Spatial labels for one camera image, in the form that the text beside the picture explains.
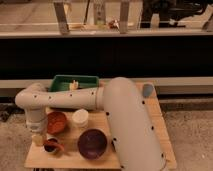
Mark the white plastic cup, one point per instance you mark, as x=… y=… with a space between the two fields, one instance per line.
x=80 y=118

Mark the purple bowl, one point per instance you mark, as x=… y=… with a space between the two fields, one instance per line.
x=92 y=144

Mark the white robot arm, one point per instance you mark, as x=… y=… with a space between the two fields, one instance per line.
x=135 y=139

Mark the yellow item in tray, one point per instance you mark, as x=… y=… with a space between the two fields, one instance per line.
x=74 y=85

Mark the green plastic tray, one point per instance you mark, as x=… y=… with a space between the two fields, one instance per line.
x=63 y=82

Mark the orange bowl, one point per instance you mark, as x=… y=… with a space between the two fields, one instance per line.
x=56 y=122

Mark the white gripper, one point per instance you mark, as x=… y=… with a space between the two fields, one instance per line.
x=38 y=131

